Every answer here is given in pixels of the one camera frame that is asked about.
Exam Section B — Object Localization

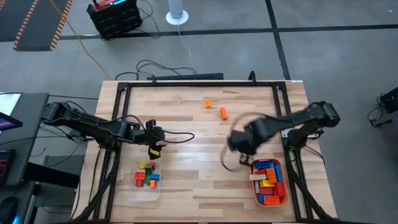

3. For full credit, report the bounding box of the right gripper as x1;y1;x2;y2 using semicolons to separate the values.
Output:
227;119;272;157

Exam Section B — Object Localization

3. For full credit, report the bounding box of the dark blue stud brick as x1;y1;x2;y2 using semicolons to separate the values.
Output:
254;161;275;170

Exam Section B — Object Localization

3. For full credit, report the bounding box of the orange stud brick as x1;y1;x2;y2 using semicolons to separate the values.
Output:
266;168;278;184

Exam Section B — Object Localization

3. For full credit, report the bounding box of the red rounded block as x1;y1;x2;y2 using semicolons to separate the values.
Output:
275;182;287;198

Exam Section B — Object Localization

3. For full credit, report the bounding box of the clear plastic bin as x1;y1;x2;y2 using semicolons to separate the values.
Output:
128;160;162;202

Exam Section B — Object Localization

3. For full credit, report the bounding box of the orange plastic bin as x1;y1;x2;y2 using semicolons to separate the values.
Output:
249;158;290;208

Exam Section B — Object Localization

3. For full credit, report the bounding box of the black crate with red top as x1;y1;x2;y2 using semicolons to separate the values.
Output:
86;0;144;40

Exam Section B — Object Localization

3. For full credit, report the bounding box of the white round-base stand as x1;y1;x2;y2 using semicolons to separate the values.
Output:
165;0;190;26

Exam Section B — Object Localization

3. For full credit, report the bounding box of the grey side desk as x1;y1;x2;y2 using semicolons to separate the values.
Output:
0;91;50;187

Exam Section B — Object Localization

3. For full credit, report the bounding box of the dark tablet screen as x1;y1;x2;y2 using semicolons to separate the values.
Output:
0;111;23;131

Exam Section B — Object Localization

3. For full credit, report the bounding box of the black floor device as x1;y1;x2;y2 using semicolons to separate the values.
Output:
366;86;398;128

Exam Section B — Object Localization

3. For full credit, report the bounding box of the white paper sheet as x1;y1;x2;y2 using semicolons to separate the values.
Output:
0;93;21;116

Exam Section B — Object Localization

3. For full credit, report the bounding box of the black backlit keyboard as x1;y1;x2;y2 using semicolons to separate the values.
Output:
0;149;16;187

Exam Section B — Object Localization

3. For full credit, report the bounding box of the hazard-striped black floor mat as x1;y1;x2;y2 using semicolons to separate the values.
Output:
0;0;75;52

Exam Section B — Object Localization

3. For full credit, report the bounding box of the black computer mouse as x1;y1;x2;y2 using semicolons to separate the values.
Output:
0;196;19;224

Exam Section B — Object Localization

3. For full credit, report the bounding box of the black right camera cable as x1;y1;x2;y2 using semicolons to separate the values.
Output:
220;111;269;173

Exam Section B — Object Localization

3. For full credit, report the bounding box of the black camera cable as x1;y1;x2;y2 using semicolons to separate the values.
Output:
220;111;269;173
118;108;196;145

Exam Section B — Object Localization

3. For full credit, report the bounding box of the black left camera cable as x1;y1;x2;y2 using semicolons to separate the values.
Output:
118;108;196;145

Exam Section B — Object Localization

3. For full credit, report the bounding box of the black aluminium table frame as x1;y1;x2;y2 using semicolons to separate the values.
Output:
72;70;338;223

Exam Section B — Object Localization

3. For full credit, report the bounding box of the white floor cable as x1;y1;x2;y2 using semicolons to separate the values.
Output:
176;24;195;74

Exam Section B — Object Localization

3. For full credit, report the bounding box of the yellow floor cable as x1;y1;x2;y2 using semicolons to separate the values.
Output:
49;0;110;79

